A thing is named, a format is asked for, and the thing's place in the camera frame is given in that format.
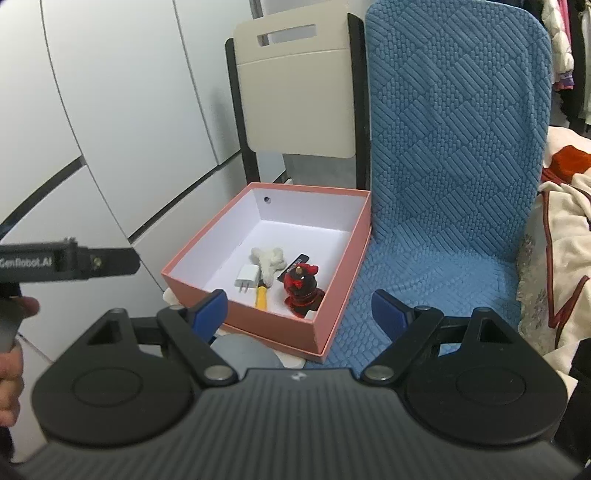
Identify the white wardrobe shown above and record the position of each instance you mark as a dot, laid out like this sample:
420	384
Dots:
115	115

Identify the person's left hand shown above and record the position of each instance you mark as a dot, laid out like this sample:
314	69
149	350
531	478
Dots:
9	374

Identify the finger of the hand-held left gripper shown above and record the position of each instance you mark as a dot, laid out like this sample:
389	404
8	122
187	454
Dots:
115	263

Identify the grey round stool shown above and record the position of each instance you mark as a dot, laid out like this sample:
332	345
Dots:
244	353

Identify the cream blanket with red trim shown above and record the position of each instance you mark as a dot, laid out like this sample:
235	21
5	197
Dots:
572	240

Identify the large white charger plug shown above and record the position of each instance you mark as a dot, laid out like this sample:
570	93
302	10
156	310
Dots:
248	278

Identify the hanging clothes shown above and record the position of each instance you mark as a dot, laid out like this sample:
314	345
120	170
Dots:
565	55

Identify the blue textured chair cover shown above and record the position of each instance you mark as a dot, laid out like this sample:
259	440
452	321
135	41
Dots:
452	138

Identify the black strip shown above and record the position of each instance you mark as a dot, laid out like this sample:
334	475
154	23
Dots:
295	261

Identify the red cloth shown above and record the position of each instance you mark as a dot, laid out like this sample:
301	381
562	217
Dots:
572	159

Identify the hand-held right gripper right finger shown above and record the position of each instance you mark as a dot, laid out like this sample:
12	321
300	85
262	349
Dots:
390	311

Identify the floral lace cloth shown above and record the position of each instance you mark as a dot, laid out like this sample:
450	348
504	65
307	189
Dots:
531	286

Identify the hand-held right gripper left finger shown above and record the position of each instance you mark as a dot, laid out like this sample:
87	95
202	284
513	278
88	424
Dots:
210	311

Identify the beige folding chair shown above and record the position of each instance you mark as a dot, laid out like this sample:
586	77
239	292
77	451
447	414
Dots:
295	92

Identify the white plush toy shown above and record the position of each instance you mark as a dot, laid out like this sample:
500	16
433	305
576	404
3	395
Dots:
268	261

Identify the pink cardboard box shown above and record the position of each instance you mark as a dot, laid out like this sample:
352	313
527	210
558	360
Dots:
286	330

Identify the black and red figurine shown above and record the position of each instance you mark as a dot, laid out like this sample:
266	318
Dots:
300	288

